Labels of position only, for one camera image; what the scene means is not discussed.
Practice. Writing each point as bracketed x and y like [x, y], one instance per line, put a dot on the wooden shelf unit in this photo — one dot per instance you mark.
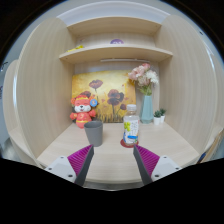
[38, 89]

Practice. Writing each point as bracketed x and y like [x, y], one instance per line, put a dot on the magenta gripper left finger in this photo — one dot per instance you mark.
[80, 162]

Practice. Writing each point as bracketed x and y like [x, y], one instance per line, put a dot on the clear plastic water bottle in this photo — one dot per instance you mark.
[131, 125]

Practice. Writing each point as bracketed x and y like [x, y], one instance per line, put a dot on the pink white flower bouquet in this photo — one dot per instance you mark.
[145, 77]

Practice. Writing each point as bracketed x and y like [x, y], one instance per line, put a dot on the light blue vase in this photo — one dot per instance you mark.
[146, 113]

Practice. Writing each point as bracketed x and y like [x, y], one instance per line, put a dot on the small potted succulent right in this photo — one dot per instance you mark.
[162, 118]

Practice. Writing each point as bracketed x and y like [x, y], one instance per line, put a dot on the grey plastic cup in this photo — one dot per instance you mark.
[94, 132]

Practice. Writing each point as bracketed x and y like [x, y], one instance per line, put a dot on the poppy flower painting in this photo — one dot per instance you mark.
[112, 89]

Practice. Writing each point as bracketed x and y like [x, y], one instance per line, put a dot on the red plush mascot doll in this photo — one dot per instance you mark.
[83, 113]

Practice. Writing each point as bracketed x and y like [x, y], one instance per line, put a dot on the under-shelf light bar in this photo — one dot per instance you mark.
[124, 60]

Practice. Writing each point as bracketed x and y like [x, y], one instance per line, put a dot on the small potted succulent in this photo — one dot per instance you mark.
[157, 117]
[162, 118]

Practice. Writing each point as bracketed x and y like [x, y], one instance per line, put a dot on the yellow object on shelf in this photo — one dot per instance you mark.
[76, 48]

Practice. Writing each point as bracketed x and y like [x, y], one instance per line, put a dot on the red round coaster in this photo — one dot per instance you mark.
[122, 143]

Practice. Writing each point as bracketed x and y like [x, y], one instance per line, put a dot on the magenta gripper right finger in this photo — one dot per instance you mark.
[146, 161]

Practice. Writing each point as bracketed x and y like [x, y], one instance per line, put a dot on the small potted succulent left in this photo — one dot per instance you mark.
[157, 117]

